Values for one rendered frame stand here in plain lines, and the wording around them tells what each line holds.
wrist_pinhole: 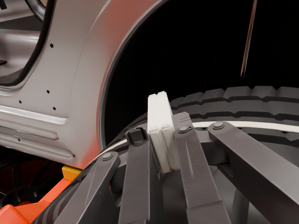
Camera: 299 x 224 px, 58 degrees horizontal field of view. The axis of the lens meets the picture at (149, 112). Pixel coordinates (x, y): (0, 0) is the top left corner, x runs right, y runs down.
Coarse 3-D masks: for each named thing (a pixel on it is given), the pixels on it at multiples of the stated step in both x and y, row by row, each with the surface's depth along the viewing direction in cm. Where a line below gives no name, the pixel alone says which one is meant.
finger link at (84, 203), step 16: (112, 160) 14; (96, 176) 13; (112, 176) 14; (80, 192) 12; (96, 192) 12; (112, 192) 15; (64, 208) 12; (80, 208) 11; (96, 208) 12; (112, 208) 13
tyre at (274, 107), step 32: (192, 96) 36; (224, 96) 32; (256, 96) 31; (288, 96) 29; (128, 128) 39; (256, 128) 24; (96, 160) 34; (288, 160) 20; (64, 192) 30; (224, 192) 18
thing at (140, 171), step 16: (144, 128) 15; (144, 144) 15; (128, 160) 14; (144, 160) 13; (128, 176) 12; (144, 176) 12; (160, 176) 15; (128, 192) 11; (144, 192) 11; (160, 192) 14; (128, 208) 10; (144, 208) 10; (160, 208) 12
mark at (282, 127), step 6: (198, 126) 27; (204, 126) 27; (240, 126) 25; (246, 126) 25; (252, 126) 25; (258, 126) 25; (264, 126) 24; (270, 126) 24; (276, 126) 24; (282, 126) 24; (288, 126) 24; (294, 126) 24; (108, 150) 34; (90, 162) 37; (84, 168) 38
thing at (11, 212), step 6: (0, 210) 24; (6, 210) 24; (12, 210) 24; (0, 216) 23; (6, 216) 24; (12, 216) 24; (18, 216) 24; (0, 222) 23; (6, 222) 23; (12, 222) 24; (18, 222) 24; (24, 222) 24
